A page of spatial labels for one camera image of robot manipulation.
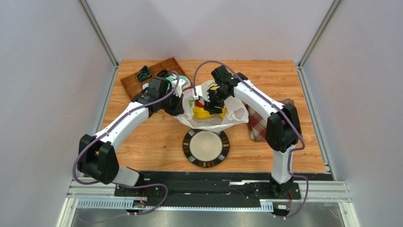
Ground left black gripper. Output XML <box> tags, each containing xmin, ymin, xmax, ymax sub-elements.
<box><xmin>159</xmin><ymin>90</ymin><xmax>184</xmax><ymax>117</ymax></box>

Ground yellow banana bunch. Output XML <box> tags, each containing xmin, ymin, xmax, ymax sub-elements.
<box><xmin>193</xmin><ymin>106</ymin><xmax>227</xmax><ymax>120</ymax></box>

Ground white plastic bag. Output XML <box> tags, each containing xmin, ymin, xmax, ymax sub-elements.
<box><xmin>175</xmin><ymin>88</ymin><xmax>249</xmax><ymax>132</ymax></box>

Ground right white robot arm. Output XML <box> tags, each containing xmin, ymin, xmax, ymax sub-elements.
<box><xmin>204</xmin><ymin>66</ymin><xmax>301</xmax><ymax>198</ymax></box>

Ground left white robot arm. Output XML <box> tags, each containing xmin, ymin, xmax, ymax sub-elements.
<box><xmin>73</xmin><ymin>74</ymin><xmax>191</xmax><ymax>187</ymax></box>

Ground red fake apple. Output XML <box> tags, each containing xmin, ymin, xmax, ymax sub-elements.
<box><xmin>195</xmin><ymin>101</ymin><xmax>204</xmax><ymax>108</ymax></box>

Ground teal white socks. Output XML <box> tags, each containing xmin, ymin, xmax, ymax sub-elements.
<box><xmin>142</xmin><ymin>75</ymin><xmax>191</xmax><ymax>91</ymax></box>

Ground wooden divided tray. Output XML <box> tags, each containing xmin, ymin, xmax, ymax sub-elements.
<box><xmin>120</xmin><ymin>57</ymin><xmax>193</xmax><ymax>100</ymax></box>

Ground round patterned ceramic plate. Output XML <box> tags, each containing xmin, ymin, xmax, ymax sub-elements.
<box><xmin>182</xmin><ymin>129</ymin><xmax>230</xmax><ymax>168</ymax></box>

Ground red plaid cloth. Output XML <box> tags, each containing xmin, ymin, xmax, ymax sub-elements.
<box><xmin>245</xmin><ymin>98</ymin><xmax>295</xmax><ymax>142</ymax></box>

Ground black green coiled cable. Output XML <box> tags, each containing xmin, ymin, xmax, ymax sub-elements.
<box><xmin>136</xmin><ymin>65</ymin><xmax>153</xmax><ymax>82</ymax></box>

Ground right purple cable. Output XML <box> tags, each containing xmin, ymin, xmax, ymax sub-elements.
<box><xmin>193</xmin><ymin>60</ymin><xmax>310</xmax><ymax>220</ymax></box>

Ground purple cable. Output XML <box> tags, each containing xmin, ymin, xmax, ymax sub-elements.
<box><xmin>72</xmin><ymin>70</ymin><xmax>180</xmax><ymax>218</ymax></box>
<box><xmin>193</xmin><ymin>60</ymin><xmax>310</xmax><ymax>220</ymax></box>

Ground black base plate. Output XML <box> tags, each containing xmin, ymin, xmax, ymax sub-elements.
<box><xmin>114</xmin><ymin>171</ymin><xmax>303</xmax><ymax>208</ymax></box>

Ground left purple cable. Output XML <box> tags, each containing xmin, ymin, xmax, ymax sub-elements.
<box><xmin>72</xmin><ymin>70</ymin><xmax>180</xmax><ymax>218</ymax></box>

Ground aluminium frame rail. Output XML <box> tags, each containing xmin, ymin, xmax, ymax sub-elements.
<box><xmin>56</xmin><ymin>180</ymin><xmax>359</xmax><ymax>227</ymax></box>

